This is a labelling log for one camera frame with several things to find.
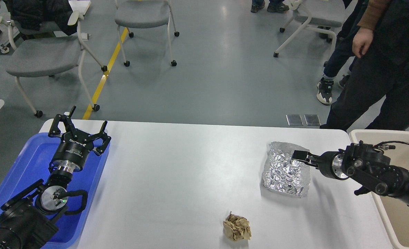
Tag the metal floor plate left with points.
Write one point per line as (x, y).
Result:
(294, 120)

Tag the blue plastic tray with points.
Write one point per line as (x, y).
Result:
(32, 165)

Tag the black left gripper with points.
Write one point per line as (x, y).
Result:
(72, 148)

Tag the bystander bare hand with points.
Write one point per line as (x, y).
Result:
(362, 41)

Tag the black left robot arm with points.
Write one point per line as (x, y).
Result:
(46, 196)

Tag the crumpled brown paper ball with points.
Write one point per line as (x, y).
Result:
(236, 228)

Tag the black jacket on chair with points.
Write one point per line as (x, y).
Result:
(31, 14)

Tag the beige plastic bin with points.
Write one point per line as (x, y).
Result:
(394, 213)

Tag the grey chair middle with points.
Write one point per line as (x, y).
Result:
(144, 14)

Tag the distant person shoes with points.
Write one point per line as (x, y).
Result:
(274, 6)

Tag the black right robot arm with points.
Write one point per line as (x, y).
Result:
(364, 163)

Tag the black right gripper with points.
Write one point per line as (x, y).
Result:
(328, 163)

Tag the crinkled silver foil bag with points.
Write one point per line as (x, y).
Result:
(284, 175)

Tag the bystander in dark clothes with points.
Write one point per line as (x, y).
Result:
(383, 72)

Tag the grey chair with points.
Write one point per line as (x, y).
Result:
(320, 16)
(41, 57)
(144, 14)

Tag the grey chair right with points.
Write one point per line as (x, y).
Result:
(320, 16)

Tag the grey chair left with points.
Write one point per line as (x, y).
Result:
(41, 57)

